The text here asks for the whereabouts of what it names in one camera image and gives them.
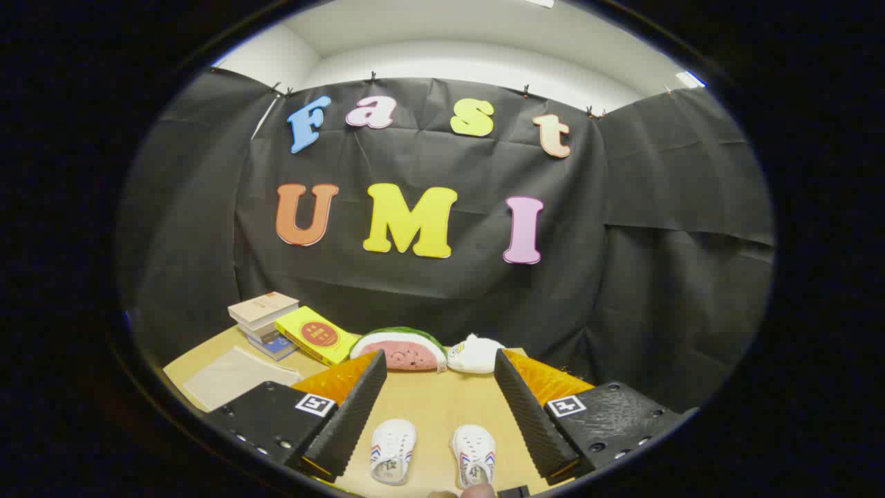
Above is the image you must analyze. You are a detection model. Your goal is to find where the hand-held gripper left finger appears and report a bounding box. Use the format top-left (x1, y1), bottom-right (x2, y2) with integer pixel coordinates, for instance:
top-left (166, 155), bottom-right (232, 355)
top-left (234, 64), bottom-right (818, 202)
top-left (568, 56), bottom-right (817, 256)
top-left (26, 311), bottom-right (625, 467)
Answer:
top-left (205, 349), bottom-right (388, 483)

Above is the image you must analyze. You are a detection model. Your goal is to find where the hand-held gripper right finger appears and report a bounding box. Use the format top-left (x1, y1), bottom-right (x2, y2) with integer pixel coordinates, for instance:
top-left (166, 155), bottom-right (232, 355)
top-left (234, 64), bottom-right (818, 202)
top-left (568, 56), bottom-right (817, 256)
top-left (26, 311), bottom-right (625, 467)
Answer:
top-left (494, 348), bottom-right (699, 486)

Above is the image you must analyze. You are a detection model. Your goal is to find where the white shoe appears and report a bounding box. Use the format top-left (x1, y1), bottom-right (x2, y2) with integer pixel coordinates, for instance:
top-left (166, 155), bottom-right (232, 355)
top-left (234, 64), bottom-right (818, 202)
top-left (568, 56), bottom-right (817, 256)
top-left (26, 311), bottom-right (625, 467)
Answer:
top-left (370, 418), bottom-right (418, 486)
top-left (451, 425), bottom-right (497, 489)

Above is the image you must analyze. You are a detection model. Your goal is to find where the beige storage box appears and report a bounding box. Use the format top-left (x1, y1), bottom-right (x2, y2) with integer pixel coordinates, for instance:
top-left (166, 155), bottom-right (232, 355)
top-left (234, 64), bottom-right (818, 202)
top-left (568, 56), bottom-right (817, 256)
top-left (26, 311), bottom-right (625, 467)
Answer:
top-left (183, 346), bottom-right (303, 412)

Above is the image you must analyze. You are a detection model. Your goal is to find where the white plush toy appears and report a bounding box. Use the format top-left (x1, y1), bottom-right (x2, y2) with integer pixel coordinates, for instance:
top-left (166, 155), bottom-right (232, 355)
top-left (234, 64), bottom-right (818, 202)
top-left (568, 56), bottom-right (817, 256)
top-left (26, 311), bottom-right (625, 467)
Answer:
top-left (447, 333), bottom-right (507, 375)

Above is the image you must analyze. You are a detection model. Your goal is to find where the watermelon slice plush toy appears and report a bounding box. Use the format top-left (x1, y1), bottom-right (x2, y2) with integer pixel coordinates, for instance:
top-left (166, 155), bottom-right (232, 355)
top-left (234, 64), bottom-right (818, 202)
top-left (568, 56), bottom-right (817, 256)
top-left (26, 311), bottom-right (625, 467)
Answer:
top-left (349, 326), bottom-right (449, 373)

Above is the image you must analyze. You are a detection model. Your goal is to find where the yellow book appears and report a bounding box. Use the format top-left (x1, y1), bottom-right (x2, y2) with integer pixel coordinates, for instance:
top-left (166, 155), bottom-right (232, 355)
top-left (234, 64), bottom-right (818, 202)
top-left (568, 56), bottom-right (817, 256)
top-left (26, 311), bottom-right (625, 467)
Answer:
top-left (274, 306), bottom-right (360, 367)

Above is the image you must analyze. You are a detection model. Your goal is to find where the blue book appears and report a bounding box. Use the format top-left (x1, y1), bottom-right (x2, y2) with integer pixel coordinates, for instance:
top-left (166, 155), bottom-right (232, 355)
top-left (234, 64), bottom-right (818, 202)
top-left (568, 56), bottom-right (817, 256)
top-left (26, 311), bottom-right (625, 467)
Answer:
top-left (257, 335), bottom-right (299, 362)

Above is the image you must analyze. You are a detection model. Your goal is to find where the black backdrop cloth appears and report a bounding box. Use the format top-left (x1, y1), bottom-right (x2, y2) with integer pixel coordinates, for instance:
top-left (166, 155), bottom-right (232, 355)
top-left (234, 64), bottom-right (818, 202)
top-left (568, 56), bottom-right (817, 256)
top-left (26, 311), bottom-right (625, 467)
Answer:
top-left (118, 69), bottom-right (775, 416)

